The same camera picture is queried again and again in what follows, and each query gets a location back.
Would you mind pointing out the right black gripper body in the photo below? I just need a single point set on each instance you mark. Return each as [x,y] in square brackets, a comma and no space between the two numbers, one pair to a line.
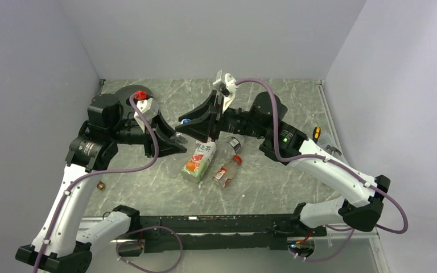
[216,111]

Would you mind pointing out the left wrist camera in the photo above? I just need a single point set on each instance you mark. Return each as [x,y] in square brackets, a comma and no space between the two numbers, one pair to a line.
[146,105]

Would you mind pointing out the green fruit tea bottle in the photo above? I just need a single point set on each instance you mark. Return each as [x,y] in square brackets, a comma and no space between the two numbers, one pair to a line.
[197,164]

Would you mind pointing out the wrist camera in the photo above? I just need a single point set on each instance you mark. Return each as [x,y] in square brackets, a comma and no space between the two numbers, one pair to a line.
[226,84]
[146,105]

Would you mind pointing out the clear bottle black label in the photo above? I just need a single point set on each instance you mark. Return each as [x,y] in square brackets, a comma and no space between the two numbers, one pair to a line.
[230,146]

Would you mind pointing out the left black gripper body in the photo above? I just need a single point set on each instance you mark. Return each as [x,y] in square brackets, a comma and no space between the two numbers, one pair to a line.
[148,143]

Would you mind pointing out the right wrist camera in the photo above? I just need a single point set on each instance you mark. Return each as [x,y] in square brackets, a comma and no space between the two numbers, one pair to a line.
[226,84]

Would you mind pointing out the small orange cap bottle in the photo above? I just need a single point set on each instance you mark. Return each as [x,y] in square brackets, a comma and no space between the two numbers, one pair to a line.
[227,172]

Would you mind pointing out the small metal hammer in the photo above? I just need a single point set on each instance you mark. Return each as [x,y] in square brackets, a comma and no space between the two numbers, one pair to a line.
[333,151]

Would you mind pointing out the blue Pocari Sweat cap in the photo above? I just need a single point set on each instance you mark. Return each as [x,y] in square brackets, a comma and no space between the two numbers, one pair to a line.
[184,121]

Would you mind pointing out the yellow black screwdriver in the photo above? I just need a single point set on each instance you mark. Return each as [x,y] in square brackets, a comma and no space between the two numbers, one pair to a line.
[316,134]

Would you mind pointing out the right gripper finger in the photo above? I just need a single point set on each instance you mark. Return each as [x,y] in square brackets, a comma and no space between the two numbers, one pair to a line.
[206,111]
[198,127]

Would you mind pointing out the small brass fitting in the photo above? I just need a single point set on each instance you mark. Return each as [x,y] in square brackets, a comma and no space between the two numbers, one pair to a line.
[101,186]

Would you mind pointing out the clear Pocari Sweat bottle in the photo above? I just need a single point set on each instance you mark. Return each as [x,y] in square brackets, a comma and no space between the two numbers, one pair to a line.
[176,161]

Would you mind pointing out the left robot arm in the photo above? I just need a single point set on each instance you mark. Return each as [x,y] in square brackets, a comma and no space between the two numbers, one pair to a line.
[111,121]

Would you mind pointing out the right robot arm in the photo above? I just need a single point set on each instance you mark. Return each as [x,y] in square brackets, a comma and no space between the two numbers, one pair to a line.
[360,204]

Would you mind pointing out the black filament spool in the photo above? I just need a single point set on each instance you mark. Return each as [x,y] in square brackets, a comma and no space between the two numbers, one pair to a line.
[125,92]

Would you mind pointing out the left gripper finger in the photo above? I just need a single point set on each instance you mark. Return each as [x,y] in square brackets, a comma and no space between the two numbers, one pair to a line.
[167,147]
[162,128]

